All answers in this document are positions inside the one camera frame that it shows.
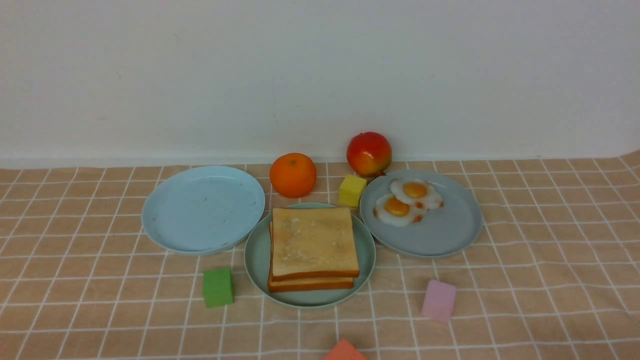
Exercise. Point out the red apple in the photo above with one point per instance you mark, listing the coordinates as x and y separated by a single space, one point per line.
369 154

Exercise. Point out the light blue left plate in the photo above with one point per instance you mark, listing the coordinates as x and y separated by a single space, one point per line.
203 210

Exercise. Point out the toast slice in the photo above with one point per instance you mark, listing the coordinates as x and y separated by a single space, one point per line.
303 284
309 243

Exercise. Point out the red-orange cube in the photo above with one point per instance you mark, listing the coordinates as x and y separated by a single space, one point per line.
344 350

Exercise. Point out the green cube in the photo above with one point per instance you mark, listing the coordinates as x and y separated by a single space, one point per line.
218 287

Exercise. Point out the grey-blue right plate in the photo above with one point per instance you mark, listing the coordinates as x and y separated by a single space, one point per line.
442 232

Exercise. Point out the yellow cube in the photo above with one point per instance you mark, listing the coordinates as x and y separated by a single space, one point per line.
350 190

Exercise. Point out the pink cube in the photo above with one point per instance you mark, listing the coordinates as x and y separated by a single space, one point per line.
439 301

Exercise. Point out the orange fruit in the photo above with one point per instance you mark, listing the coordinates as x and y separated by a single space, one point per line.
293 175

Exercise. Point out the fried egg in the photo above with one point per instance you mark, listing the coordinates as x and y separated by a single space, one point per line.
393 212
416 193

